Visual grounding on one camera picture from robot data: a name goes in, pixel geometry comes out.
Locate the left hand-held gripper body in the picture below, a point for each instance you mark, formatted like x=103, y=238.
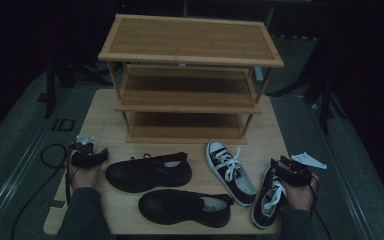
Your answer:
x=81, y=158

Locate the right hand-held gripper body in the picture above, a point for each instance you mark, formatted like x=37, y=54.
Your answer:
x=296, y=173

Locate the black leather shoe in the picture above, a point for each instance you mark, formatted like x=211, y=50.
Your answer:
x=140, y=176
x=170, y=208

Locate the black canvas sneaker white laces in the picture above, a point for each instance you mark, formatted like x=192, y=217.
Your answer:
x=259, y=213
x=223, y=173

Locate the wooden shoe rack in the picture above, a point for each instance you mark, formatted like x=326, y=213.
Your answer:
x=190, y=40

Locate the person's left hand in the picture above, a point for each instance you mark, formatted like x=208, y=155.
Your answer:
x=85, y=178

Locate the person's right hand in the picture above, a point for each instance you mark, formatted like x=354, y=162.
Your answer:
x=300, y=196

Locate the black metal stand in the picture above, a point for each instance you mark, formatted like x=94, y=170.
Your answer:
x=50, y=90
x=325, y=106

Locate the grey metal leg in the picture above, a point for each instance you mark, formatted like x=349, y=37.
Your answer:
x=258, y=75

